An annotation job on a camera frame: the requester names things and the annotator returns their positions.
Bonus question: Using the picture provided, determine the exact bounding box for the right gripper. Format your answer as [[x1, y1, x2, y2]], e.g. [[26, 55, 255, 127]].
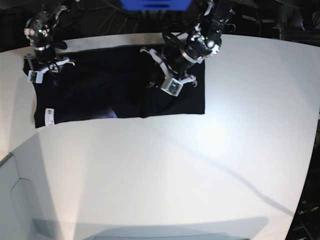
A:
[[23, 43, 75, 85]]

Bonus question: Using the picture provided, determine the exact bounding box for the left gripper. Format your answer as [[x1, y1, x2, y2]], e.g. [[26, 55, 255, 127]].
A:
[[139, 44, 198, 89]]

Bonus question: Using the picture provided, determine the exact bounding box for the black T-shirt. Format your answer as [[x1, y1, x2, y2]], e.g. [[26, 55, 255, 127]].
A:
[[33, 46, 205, 128]]

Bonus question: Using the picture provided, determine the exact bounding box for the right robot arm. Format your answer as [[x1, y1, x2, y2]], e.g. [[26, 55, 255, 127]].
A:
[[23, 0, 75, 86]]

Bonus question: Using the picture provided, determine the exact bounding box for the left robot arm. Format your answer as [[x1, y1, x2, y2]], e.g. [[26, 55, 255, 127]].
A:
[[140, 0, 235, 96]]

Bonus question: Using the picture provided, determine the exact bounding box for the blue plastic box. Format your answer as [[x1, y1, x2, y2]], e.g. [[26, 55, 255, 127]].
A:
[[120, 0, 192, 11]]

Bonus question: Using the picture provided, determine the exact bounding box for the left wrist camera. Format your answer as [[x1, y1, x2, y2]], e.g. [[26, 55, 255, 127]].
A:
[[160, 78, 183, 97]]

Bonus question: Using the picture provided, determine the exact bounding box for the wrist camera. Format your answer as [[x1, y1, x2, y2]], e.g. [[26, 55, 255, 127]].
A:
[[27, 70, 44, 84], [160, 78, 183, 97]]

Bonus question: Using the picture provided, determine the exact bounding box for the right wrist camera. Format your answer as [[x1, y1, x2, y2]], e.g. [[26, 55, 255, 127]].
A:
[[27, 70, 44, 84]]

